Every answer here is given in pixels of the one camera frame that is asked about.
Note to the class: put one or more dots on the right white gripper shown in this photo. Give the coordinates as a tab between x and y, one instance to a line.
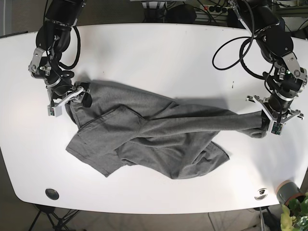
60	94

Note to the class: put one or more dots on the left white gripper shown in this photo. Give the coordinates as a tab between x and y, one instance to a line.
276	111

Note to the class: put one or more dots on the grey T-shirt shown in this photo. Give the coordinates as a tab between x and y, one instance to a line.
126	126

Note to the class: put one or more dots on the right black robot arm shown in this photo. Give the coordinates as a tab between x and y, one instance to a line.
53	38

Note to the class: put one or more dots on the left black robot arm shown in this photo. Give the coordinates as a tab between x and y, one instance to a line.
286	78

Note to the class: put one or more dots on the grey plant pot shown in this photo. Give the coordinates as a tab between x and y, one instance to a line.
287	191

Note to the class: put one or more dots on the silver table grommet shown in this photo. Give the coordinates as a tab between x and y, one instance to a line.
261	194

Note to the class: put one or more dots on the black table grommet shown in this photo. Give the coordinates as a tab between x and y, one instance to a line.
52	194

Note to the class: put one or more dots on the green potted plant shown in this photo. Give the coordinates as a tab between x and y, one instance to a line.
294	216

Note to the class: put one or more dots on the white power strip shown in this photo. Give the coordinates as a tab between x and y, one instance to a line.
216	9

